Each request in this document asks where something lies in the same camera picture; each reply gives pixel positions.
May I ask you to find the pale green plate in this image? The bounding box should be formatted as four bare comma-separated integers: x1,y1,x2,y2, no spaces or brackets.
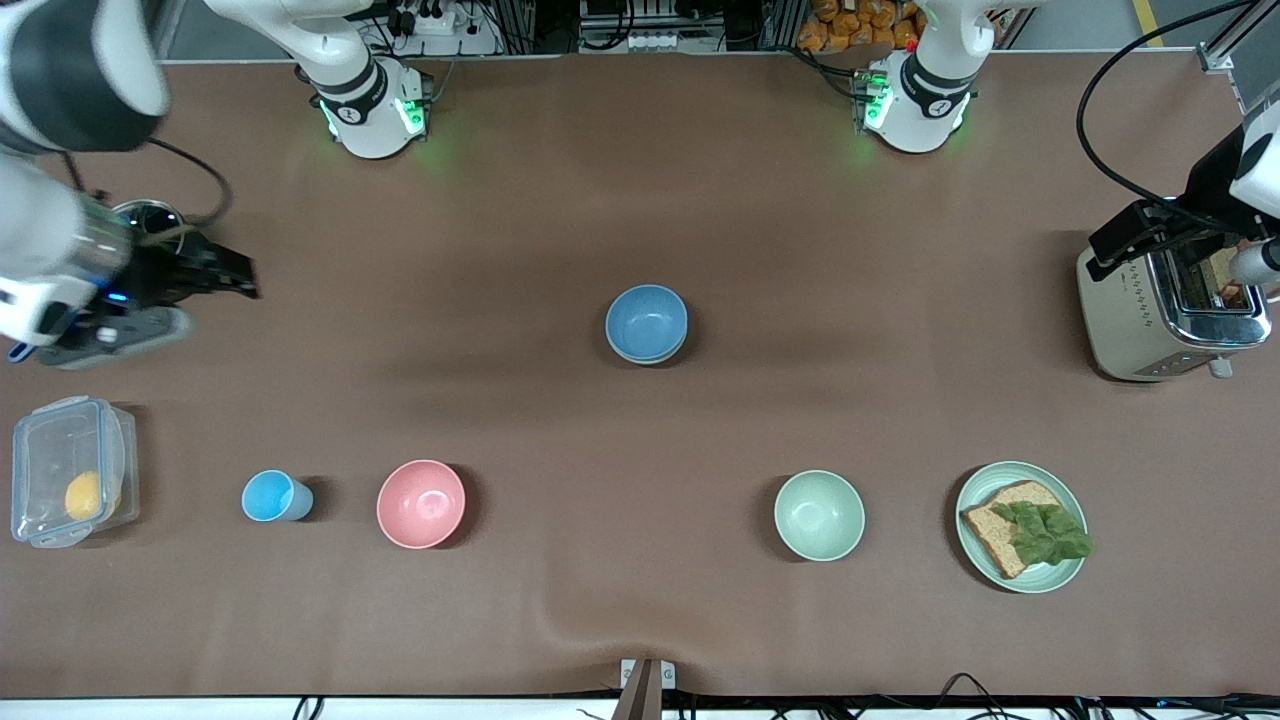
954,460,1089,595

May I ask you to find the silver toaster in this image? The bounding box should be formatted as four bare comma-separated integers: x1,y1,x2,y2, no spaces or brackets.
1075,240,1274,383

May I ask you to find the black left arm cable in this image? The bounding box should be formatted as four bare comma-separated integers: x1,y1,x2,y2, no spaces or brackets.
1075,0,1261,241

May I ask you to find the white power strip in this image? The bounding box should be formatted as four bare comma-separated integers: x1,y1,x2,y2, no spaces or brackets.
627,30,724,54
395,0,498,57

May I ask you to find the yellow lemon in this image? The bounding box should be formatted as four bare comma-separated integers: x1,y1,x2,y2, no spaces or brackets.
64,470,107,522

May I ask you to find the black looped floor cable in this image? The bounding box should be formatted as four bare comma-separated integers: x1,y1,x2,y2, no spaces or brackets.
933,671,1004,703

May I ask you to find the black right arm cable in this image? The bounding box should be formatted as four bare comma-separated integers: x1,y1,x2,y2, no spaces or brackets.
60,138,234,241

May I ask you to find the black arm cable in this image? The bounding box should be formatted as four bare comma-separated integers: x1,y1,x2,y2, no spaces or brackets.
60,138,234,241
1075,0,1261,241

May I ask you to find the blue cup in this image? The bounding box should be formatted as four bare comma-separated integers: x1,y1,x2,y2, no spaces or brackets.
241,469,315,523

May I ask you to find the metal table edge bracket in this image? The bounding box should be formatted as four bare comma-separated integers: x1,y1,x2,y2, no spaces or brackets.
612,657,677,720

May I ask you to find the brown bread slice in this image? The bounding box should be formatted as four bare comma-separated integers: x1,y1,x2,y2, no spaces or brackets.
960,480,1066,581

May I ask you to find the green lettuce leaf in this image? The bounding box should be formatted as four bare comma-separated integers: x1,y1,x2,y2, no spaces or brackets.
990,500,1096,568

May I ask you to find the blue bowl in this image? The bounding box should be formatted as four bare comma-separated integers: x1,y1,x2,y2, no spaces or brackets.
604,284,690,363

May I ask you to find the clear plastic lidded container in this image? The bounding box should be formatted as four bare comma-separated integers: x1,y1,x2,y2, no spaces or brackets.
10,395,141,550

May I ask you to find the black pot with blue handle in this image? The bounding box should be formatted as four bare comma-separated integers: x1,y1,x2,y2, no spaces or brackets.
8,198,191,364

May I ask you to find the brown table cloth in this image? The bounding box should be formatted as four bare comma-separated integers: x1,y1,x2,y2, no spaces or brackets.
0,53,1280,699

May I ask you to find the pink bowl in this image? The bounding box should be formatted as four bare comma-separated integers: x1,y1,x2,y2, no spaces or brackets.
376,459,468,551

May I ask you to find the orange snack bag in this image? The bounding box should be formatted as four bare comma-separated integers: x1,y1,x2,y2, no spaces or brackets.
797,0,922,54

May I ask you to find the pale mint green bowl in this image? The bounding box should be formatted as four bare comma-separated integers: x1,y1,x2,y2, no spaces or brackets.
773,469,867,563

